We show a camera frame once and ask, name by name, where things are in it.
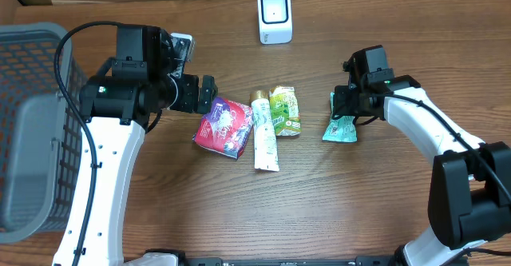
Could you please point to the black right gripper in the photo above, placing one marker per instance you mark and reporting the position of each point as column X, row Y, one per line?
column 343, row 109

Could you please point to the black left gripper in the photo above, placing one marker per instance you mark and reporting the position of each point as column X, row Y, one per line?
column 192, row 103

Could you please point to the teal white snack packet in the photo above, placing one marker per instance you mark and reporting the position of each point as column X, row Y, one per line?
column 341, row 130

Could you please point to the purple red snack packet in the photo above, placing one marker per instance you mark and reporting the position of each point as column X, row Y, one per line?
column 226, row 128

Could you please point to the green juice carton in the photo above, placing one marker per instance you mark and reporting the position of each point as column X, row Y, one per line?
column 285, row 111

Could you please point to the white tube gold cap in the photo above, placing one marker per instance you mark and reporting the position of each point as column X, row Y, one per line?
column 265, row 144

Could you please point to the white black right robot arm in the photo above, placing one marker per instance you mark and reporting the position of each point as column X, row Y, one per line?
column 469, row 200

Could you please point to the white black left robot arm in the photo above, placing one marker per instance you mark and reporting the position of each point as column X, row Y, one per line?
column 115, row 106

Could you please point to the white barcode scanner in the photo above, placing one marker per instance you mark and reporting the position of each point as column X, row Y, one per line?
column 275, row 21

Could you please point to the grey plastic shopping basket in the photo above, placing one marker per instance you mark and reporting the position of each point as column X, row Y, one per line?
column 40, row 136

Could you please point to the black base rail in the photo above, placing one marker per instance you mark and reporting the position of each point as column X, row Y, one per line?
column 170, row 259

